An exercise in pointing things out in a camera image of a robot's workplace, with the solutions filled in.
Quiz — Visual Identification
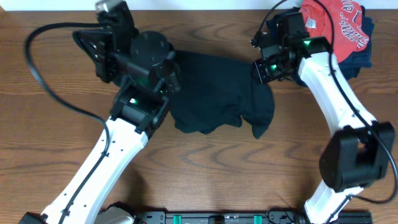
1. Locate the orange printed t-shirt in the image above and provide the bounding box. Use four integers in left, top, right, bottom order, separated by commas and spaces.
299, 0, 369, 63

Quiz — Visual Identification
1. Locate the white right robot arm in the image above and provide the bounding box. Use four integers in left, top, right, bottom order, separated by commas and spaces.
251, 34, 397, 223

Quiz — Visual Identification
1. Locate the navy blue folded garment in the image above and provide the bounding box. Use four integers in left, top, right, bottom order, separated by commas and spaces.
266, 6, 374, 80

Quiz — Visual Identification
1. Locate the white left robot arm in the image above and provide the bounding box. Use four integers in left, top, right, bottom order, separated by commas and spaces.
20, 31, 180, 223

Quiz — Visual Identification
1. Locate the black polo shirt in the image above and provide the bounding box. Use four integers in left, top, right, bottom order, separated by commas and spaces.
73, 30, 275, 140

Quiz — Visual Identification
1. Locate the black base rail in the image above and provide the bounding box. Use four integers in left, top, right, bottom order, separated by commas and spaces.
133, 207, 373, 224

